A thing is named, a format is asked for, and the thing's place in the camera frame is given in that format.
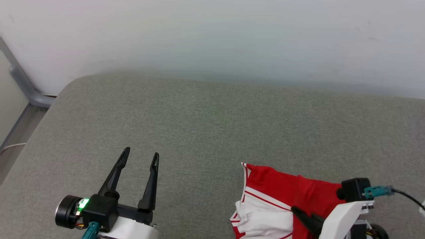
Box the grey metal pipe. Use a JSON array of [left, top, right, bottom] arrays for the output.
[[0, 37, 56, 109]]

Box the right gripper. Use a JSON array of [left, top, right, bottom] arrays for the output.
[[291, 199, 389, 239]]

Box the grey fabric sofa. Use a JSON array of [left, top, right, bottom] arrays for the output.
[[0, 73, 425, 239]]

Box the red and white jersey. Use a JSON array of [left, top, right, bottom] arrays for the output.
[[230, 162, 346, 239]]

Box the thin white floor cable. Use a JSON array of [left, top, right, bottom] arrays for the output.
[[0, 142, 27, 154]]

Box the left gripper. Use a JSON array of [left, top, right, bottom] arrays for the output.
[[54, 147, 160, 239]]

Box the grey metal floor rail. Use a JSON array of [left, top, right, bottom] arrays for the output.
[[0, 105, 34, 154]]

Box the right camera cable teal plug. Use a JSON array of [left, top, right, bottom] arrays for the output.
[[363, 186, 425, 211]]

